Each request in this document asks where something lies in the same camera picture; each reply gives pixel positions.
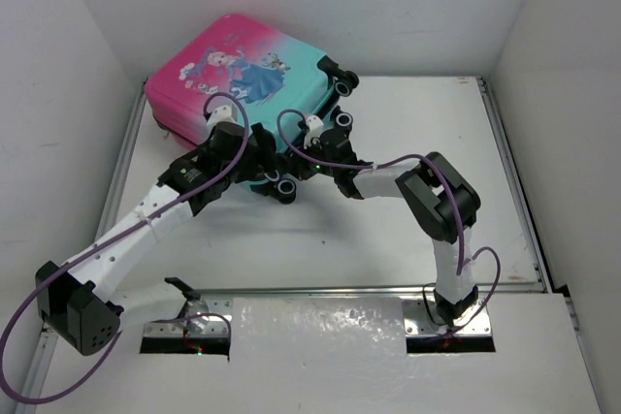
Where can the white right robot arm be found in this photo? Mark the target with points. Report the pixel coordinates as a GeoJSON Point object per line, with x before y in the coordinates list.
{"type": "Point", "coordinates": [443, 204]}

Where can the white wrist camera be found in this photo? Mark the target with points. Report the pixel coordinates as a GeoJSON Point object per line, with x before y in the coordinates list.
{"type": "Point", "coordinates": [314, 128]}
{"type": "Point", "coordinates": [221, 114]}

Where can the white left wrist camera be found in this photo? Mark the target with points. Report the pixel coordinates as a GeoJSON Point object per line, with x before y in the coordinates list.
{"type": "Point", "coordinates": [221, 114]}

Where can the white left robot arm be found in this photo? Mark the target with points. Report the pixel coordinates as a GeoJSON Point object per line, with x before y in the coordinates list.
{"type": "Point", "coordinates": [82, 302]}

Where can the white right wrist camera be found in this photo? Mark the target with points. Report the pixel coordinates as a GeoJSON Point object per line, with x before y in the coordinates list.
{"type": "Point", "coordinates": [314, 128]}

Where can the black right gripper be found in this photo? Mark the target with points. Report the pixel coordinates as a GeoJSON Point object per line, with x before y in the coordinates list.
{"type": "Point", "coordinates": [299, 167]}

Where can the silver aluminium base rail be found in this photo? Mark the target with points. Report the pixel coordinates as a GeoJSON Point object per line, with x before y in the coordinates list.
{"type": "Point", "coordinates": [417, 311]}

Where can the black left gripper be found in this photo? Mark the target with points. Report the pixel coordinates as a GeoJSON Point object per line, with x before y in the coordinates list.
{"type": "Point", "coordinates": [253, 167]}

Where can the pink teal suitcase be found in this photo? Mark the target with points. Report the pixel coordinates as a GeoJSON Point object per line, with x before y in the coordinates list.
{"type": "Point", "coordinates": [267, 76]}

